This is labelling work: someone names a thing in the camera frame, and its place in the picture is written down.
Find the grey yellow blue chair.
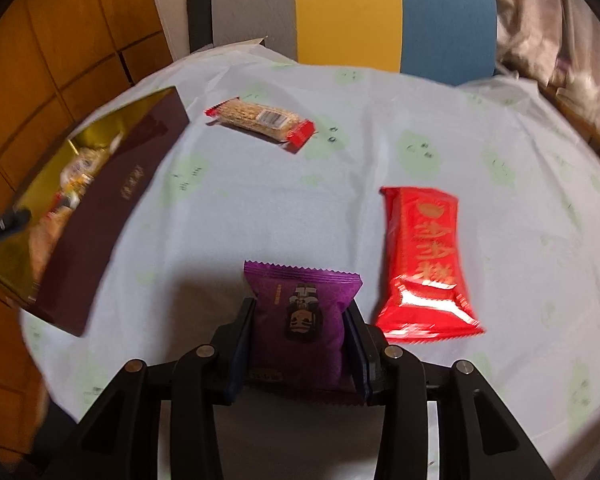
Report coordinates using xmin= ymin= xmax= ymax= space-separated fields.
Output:
xmin=186 ymin=0 xmax=498 ymax=86

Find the light crumpled cloth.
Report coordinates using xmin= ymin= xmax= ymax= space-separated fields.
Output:
xmin=480 ymin=0 xmax=600 ymax=126

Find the pale printed plastic tablecloth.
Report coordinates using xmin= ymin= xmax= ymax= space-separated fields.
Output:
xmin=20 ymin=40 xmax=600 ymax=480

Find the clear red-ended peanut bar packet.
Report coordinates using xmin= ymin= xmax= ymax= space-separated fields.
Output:
xmin=203 ymin=97 xmax=315 ymax=154

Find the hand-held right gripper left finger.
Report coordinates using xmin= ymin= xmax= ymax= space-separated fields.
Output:
xmin=55 ymin=297 xmax=258 ymax=480

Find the brown box with gold lining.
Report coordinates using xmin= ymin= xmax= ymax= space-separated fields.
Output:
xmin=0 ymin=86 xmax=191 ymax=338

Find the red snack packet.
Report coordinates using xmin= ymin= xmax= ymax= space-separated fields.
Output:
xmin=372 ymin=186 xmax=486 ymax=345

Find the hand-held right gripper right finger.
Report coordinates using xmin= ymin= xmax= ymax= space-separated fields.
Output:
xmin=342 ymin=302 xmax=556 ymax=480

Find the purple snack packet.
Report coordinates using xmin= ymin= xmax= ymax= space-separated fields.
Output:
xmin=243 ymin=260 xmax=363 ymax=406

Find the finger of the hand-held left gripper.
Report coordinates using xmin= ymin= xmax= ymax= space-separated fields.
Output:
xmin=0 ymin=208 xmax=32 ymax=248

